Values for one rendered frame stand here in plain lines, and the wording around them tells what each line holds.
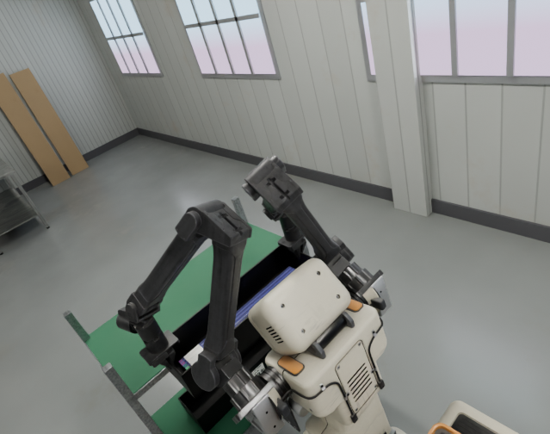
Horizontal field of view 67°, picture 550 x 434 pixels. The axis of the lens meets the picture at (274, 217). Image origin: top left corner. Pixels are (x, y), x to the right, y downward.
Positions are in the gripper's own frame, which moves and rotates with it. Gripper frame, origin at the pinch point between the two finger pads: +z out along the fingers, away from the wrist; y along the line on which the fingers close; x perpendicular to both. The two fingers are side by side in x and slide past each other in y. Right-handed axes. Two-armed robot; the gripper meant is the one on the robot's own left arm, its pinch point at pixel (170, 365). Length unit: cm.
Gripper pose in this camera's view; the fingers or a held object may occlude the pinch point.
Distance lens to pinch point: 135.4
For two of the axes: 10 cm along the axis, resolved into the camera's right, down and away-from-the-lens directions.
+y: -7.1, 5.3, -4.7
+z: 2.5, 8.1, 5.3
